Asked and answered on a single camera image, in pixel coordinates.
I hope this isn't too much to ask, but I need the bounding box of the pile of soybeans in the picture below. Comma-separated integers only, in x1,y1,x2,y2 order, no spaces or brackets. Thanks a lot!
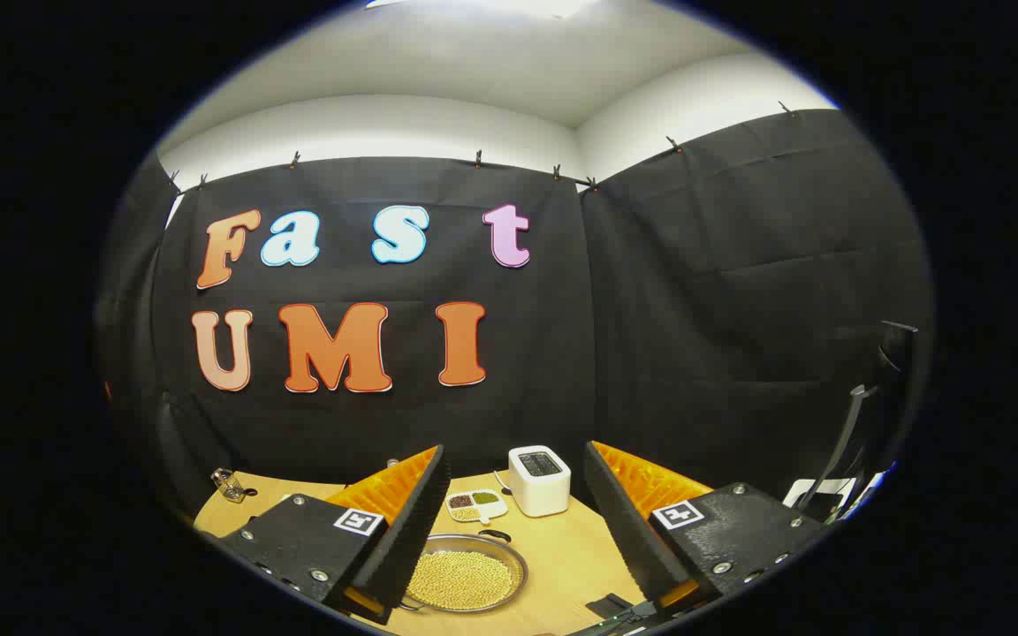
407,550,515,610

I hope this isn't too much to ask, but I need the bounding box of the black chair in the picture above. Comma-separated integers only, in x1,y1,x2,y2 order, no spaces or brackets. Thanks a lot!
783,320,921,522

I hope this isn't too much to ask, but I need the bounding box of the black backdrop cloth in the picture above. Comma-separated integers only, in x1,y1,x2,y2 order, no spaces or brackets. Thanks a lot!
94,106,936,531

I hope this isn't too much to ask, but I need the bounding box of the white divided dish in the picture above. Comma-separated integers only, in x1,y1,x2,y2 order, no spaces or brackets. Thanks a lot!
444,488,510,525

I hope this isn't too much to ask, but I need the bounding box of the white toaster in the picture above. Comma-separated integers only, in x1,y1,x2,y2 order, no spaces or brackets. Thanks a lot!
507,444,573,519

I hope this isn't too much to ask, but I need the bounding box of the stainless steel pot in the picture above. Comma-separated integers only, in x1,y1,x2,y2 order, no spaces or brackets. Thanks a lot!
399,527,529,615

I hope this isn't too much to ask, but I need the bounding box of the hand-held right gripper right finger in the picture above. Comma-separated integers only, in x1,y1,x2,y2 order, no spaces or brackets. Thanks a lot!
581,440,831,619

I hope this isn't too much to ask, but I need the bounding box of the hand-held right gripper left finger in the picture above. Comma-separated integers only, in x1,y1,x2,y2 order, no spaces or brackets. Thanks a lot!
209,444,453,626

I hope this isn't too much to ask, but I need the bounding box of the ceiling light panel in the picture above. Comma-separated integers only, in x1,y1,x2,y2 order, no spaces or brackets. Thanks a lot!
366,0,598,19

